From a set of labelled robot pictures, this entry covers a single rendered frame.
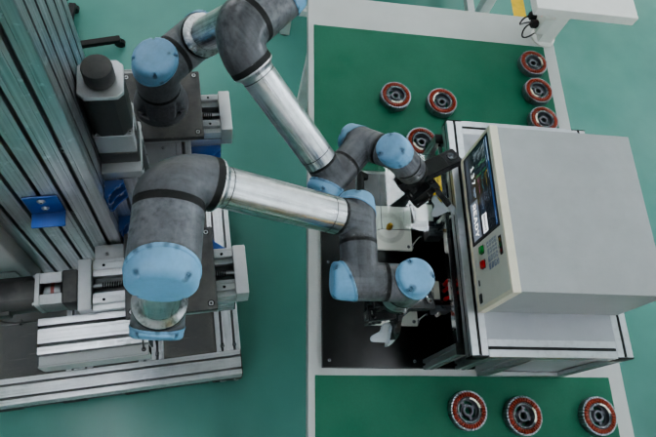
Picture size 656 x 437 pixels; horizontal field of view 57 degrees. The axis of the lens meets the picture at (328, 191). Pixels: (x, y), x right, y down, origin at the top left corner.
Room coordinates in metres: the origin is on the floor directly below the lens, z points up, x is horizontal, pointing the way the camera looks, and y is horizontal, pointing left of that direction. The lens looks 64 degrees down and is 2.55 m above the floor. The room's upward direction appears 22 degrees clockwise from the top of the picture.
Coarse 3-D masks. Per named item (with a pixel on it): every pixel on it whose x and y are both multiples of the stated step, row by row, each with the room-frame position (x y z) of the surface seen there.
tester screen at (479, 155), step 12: (480, 144) 0.93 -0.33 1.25; (480, 156) 0.90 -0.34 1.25; (480, 168) 0.87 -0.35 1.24; (480, 180) 0.84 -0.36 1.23; (468, 192) 0.84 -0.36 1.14; (480, 192) 0.81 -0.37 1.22; (492, 192) 0.78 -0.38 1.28; (492, 204) 0.76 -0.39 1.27; (480, 216) 0.76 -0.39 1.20; (492, 216) 0.73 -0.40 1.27
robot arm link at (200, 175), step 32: (192, 160) 0.40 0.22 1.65; (224, 160) 0.44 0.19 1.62; (192, 192) 0.34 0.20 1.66; (224, 192) 0.38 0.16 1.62; (256, 192) 0.41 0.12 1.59; (288, 192) 0.45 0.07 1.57; (320, 192) 0.49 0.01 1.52; (352, 192) 0.54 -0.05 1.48; (320, 224) 0.44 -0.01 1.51; (352, 224) 0.47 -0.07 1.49
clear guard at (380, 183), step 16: (368, 176) 0.83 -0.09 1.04; (384, 176) 0.84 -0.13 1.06; (384, 192) 0.79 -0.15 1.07; (400, 192) 0.81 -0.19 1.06; (384, 208) 0.74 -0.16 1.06; (400, 208) 0.76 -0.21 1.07; (416, 208) 0.78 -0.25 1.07; (432, 208) 0.80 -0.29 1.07; (384, 224) 0.69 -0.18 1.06; (400, 224) 0.71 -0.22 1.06; (416, 224) 0.73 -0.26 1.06; (432, 224) 0.75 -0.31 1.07; (448, 224) 0.77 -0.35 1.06
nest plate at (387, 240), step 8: (384, 232) 0.80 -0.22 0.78; (392, 232) 0.81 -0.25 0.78; (400, 232) 0.82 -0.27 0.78; (408, 232) 0.83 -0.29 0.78; (384, 240) 0.78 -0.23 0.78; (392, 240) 0.79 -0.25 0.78; (400, 240) 0.80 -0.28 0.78; (408, 240) 0.81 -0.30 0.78; (384, 248) 0.75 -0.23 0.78; (392, 248) 0.76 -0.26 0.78; (400, 248) 0.77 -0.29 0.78; (408, 248) 0.78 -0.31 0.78
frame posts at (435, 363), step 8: (440, 136) 1.04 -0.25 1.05; (432, 144) 1.02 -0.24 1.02; (424, 152) 1.04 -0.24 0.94; (432, 152) 1.02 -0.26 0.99; (456, 344) 0.46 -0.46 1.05; (464, 344) 0.47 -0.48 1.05; (440, 352) 0.46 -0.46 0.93; (448, 352) 0.45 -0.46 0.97; (456, 352) 0.44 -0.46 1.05; (464, 352) 0.45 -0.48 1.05; (424, 360) 0.46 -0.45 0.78; (432, 360) 0.45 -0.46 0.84; (440, 360) 0.44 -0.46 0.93; (448, 360) 0.44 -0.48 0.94; (456, 360) 0.49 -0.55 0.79; (464, 360) 0.49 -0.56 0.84; (472, 360) 0.48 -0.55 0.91; (480, 360) 0.47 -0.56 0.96; (488, 360) 0.48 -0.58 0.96; (424, 368) 0.44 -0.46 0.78; (432, 368) 0.44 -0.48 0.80; (456, 368) 0.47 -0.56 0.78; (464, 368) 0.48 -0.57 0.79
